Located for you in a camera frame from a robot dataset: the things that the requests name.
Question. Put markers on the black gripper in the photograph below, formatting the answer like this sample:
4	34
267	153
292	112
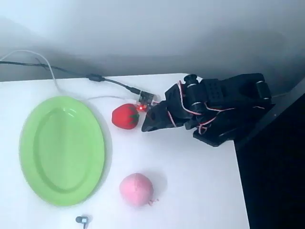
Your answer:
156	118

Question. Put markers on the pink plush ball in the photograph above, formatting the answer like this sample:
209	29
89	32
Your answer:
136	189

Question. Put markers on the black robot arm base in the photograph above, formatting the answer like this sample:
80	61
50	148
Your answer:
212	137

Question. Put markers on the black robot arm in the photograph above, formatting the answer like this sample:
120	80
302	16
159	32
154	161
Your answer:
214	91

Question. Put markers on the green oval plate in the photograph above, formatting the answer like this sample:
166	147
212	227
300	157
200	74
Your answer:
62	152

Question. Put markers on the controller board with red LED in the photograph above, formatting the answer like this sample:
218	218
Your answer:
148	97

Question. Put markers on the red plush strawberry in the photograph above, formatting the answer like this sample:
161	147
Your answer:
124	117

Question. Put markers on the black furniture panel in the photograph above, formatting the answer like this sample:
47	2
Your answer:
274	167

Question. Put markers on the small metal screw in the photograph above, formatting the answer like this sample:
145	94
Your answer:
82	220

